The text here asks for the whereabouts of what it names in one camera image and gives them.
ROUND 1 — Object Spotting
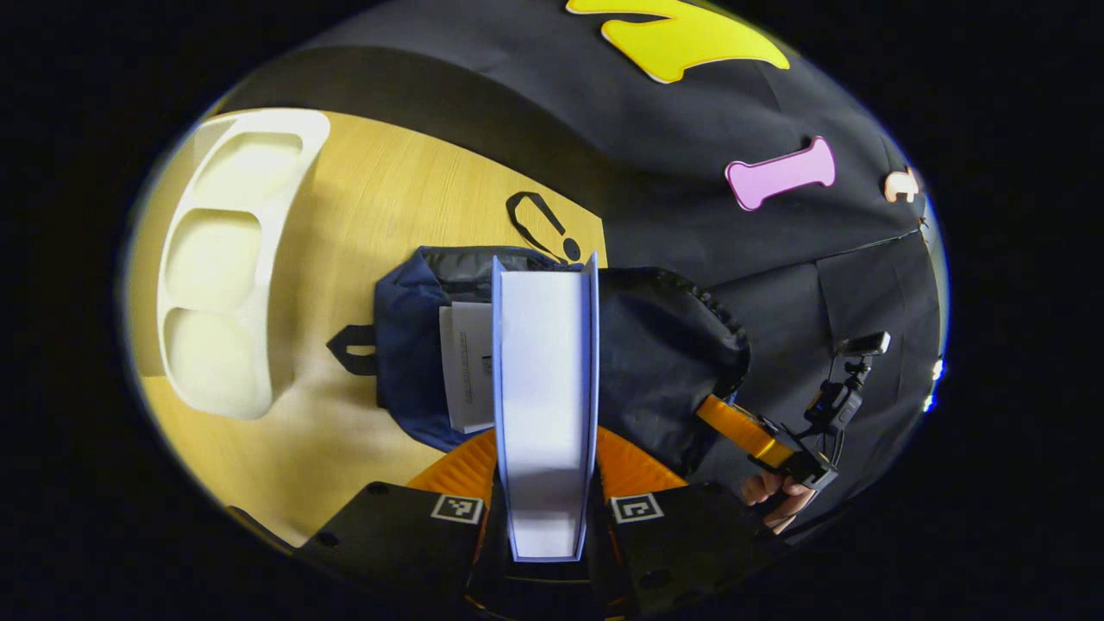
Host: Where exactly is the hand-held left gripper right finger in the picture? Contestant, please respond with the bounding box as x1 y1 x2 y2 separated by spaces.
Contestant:
595 427 778 616

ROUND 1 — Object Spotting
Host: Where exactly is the blue schoolbag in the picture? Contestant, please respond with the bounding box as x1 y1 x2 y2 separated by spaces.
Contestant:
326 245 752 476

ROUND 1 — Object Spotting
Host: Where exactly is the white bookshelf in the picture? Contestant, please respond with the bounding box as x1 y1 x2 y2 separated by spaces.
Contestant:
156 109 332 422

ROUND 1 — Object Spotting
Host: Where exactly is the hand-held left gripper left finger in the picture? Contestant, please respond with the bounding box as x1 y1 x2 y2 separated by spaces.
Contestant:
298 427 501 598

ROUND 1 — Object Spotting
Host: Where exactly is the black strap with round disc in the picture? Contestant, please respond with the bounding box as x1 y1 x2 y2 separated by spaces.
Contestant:
505 191 584 265

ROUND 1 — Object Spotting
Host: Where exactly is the white-covered book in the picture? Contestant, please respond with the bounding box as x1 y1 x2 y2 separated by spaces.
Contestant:
438 301 498 436

